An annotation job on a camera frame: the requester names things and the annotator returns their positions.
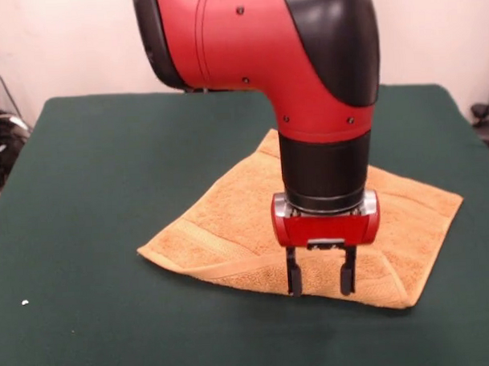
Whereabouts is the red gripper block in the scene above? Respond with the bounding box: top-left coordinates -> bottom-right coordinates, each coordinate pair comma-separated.
270,189 -> 383,299

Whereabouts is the white cable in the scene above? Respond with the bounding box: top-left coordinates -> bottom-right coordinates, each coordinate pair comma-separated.
0,112 -> 30,135

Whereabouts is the tan terry towel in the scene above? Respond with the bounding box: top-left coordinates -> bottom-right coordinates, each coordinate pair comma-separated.
132,122 -> 469,319

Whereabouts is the dark green table cloth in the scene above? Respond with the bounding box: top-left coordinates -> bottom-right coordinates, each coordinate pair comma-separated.
0,80 -> 489,366

